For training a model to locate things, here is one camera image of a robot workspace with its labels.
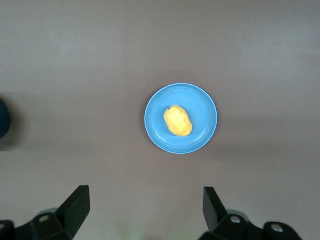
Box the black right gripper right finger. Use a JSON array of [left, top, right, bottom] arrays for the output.
[[198, 186, 305, 240]]

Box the blue round plate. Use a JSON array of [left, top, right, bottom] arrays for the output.
[[144, 82, 219, 155]]

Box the yellow potato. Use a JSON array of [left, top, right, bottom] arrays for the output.
[[163, 105, 194, 138]]

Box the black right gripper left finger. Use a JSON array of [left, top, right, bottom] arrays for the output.
[[0, 185, 91, 240]]

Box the dark blue pot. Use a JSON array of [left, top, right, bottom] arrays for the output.
[[0, 97, 12, 140]]

